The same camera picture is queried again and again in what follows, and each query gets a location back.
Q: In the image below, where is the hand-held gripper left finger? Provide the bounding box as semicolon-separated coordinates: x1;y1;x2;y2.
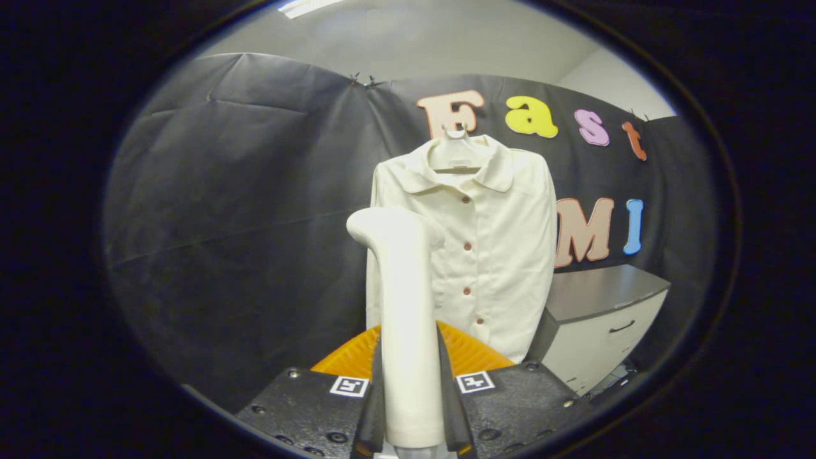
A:
236;324;387;459

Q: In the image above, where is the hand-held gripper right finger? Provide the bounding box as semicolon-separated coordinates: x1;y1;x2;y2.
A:
436;321;594;457

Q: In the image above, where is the cream button-up shirt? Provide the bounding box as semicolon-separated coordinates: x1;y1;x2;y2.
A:
365;133;558;364

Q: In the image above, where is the white clothes hanger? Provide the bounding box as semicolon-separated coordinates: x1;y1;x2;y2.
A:
428;123;485;174

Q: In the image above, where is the white cabinet with dark top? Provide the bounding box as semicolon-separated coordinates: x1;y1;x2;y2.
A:
526;264;672;397

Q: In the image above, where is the black backdrop cloth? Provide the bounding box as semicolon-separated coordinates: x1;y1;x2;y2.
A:
102;52;721;409

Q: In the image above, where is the ceiling light panel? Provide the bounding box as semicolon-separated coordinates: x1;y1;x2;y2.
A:
278;0;345;20

